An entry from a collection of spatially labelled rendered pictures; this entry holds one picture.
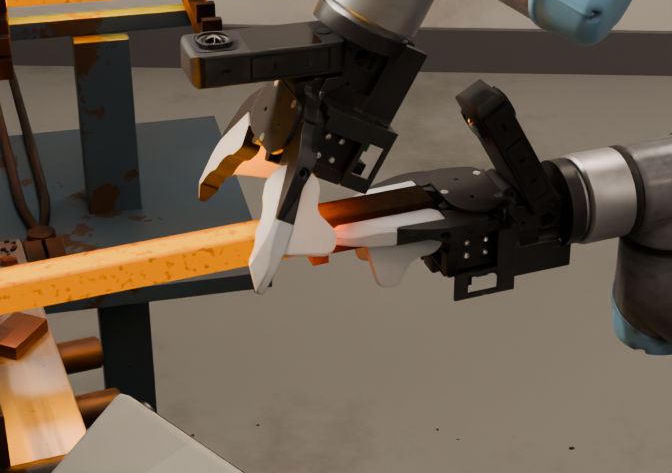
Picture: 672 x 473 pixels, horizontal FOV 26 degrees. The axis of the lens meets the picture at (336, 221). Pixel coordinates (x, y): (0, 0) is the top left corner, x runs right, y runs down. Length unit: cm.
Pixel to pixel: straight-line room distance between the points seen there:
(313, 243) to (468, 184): 17
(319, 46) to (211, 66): 8
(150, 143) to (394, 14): 86
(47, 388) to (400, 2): 39
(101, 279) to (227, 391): 159
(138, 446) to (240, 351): 216
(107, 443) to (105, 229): 107
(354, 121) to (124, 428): 49
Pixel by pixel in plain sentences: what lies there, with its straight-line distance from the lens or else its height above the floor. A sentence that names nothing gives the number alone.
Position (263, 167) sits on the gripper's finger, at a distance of 115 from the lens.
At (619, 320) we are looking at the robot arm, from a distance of 130.
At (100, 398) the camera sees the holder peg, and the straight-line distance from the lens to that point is 115.
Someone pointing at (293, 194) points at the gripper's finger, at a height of 107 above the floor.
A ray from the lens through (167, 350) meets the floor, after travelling 277.
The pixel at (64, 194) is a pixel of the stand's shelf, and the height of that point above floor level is 75.
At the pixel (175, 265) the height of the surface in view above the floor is 100.
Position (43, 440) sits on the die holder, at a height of 91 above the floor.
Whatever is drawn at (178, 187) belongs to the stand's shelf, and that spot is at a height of 75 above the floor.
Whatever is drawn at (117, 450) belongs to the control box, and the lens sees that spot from 60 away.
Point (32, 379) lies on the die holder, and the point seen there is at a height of 91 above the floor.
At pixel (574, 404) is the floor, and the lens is 264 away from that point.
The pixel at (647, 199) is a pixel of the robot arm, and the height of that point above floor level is 100.
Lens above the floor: 156
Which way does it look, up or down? 29 degrees down
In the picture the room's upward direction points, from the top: straight up
